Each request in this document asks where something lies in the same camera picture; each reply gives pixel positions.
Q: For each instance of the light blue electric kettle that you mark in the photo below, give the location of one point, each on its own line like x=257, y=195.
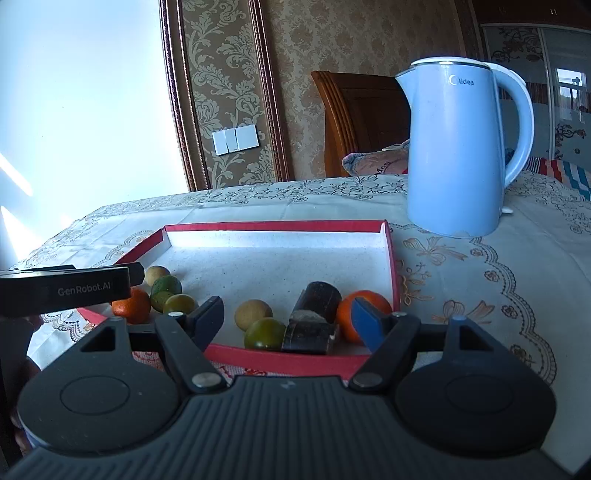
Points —
x=452, y=161

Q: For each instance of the green cucumber piece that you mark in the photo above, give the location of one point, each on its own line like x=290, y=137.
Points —
x=164, y=288

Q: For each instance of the wooden wall panel frame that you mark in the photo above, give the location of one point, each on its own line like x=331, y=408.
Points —
x=221, y=69

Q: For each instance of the red shallow cardboard box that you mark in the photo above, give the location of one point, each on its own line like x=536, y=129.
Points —
x=277, y=263

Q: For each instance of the wooden bed headboard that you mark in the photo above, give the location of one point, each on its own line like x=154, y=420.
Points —
x=360, y=120

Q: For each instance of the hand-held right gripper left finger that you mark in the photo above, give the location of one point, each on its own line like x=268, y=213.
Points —
x=210, y=319

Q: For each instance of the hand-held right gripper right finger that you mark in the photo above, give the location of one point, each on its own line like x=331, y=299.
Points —
x=367, y=323

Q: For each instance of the white wall light switch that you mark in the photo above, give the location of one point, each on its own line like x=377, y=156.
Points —
x=236, y=138

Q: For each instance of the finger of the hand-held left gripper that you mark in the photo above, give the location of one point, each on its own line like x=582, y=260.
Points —
x=137, y=272

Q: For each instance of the orange tangerine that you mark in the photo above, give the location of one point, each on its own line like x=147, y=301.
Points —
x=134, y=309
x=344, y=318

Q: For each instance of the glass sliding door wardrobe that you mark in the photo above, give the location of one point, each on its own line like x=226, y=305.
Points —
x=554, y=92

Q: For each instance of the folded cloth on chair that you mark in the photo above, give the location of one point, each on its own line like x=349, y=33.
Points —
x=374, y=161

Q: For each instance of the striped colourful bedding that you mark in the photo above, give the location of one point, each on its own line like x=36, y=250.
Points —
x=572, y=175

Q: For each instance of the green tangerine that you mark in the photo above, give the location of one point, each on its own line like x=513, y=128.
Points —
x=180, y=304
x=264, y=334

